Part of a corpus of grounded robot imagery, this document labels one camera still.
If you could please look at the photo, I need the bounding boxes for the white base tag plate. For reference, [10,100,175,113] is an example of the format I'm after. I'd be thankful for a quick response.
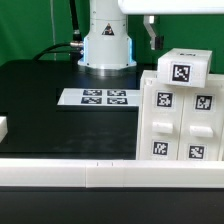
[58,88,140,107]

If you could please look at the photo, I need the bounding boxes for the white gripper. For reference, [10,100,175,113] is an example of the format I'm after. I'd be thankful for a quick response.
[118,0,224,50]

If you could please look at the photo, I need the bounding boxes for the black thick cable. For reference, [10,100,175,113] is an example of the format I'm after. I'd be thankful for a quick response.
[32,0,84,62]

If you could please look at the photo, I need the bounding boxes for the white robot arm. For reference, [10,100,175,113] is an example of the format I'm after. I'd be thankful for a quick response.
[78,0,224,76]

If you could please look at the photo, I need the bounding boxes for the white cabinet top block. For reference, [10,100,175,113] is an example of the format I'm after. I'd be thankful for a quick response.
[157,48,212,88]

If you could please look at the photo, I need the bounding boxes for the white cabinet body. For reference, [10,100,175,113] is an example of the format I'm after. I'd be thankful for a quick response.
[136,70,224,161]

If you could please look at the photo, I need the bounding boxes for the white fence rail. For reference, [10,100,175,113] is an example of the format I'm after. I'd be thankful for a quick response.
[0,158,224,188]
[0,116,8,143]

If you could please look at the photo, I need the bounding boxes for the white cabinet door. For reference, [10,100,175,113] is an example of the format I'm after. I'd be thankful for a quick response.
[136,78,184,160]
[178,74,224,161]

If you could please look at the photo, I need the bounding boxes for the white front fence rail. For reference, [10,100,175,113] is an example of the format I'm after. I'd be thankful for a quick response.
[0,158,224,188]

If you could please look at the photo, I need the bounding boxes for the white left fence rail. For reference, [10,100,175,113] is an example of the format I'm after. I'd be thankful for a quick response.
[0,116,8,143]

